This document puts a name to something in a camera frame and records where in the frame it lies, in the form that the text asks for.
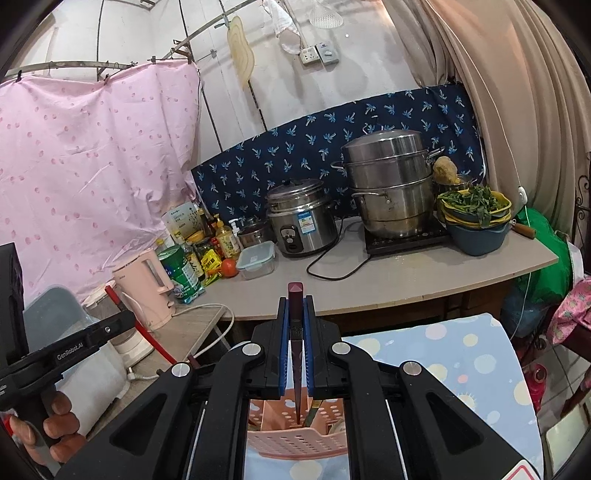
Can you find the small lidded steel pot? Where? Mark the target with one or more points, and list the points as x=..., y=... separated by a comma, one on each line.
x=253, y=233

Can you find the white plastic strainer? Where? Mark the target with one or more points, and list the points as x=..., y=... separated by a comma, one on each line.
x=325, y=14

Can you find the yellow oil bottle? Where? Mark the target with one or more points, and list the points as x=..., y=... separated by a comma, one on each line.
x=226, y=240

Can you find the yellow snack packet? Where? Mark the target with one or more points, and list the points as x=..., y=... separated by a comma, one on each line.
x=211, y=263

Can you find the navy palm print cloth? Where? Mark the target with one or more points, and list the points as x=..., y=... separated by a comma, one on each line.
x=300, y=147

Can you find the black induction cooktop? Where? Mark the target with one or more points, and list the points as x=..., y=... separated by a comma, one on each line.
x=406, y=241

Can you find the clear container blue lid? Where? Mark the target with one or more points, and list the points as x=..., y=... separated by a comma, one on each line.
x=256, y=259

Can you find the blue polka dot tablecloth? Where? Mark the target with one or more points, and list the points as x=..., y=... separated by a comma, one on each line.
x=438, y=369

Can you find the white hanging cloth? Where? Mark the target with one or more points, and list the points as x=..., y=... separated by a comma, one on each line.
x=284, y=27

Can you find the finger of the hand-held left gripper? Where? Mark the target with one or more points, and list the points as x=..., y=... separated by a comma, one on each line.
x=115, y=326

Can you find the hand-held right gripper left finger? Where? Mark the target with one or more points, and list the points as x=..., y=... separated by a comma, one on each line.
x=281, y=341

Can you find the person's left hand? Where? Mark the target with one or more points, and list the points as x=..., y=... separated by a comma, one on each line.
x=64, y=429

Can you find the green plastic bag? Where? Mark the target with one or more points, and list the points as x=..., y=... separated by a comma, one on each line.
x=549, y=258

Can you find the steel rice cooker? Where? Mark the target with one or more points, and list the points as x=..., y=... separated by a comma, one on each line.
x=302, y=221

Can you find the leafy greens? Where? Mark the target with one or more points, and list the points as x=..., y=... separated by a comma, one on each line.
x=466, y=203

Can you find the beige countertop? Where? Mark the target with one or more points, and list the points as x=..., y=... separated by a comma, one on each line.
x=415, y=277

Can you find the metal curtain rail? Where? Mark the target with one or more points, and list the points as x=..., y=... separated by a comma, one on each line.
x=69, y=64

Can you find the white wall switch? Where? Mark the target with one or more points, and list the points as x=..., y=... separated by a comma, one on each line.
x=328, y=53

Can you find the red tomato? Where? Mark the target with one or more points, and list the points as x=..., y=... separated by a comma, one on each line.
x=229, y=267

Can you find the pink floral cloth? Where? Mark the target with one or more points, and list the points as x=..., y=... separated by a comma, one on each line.
x=575, y=309

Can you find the blue plastic basin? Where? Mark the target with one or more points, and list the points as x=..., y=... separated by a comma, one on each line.
x=478, y=240

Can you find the green tin can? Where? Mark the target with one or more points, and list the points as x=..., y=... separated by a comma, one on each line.
x=180, y=272

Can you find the dark red chopstick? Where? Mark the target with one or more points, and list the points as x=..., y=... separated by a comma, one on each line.
x=294, y=295

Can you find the grey-blue plastic bin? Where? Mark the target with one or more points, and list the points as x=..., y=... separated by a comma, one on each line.
x=51, y=314

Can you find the pink spotted curtain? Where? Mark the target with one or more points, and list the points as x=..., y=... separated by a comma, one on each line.
x=92, y=161

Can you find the white wall socket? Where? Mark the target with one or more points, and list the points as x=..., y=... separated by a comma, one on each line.
x=308, y=55

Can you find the bright red chopstick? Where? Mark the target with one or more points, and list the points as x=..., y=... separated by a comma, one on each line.
x=157, y=344

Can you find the wooden side shelf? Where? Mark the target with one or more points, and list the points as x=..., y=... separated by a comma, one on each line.
x=184, y=332

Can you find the beige curtain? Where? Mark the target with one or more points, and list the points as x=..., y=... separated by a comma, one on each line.
x=508, y=92

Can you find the beige wavy cutting board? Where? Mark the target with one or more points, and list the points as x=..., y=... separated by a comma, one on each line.
x=241, y=53

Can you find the steel steamer pot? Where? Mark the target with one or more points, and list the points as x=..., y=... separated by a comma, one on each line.
x=392, y=184

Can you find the pink perforated utensil basket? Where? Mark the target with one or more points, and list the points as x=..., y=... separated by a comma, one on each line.
x=295, y=443

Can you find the white flower print carton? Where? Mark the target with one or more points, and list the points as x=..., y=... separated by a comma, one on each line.
x=182, y=221

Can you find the pink electric kettle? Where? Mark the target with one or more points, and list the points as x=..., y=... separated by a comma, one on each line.
x=145, y=286

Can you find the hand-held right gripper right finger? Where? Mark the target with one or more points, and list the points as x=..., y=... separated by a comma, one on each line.
x=308, y=341

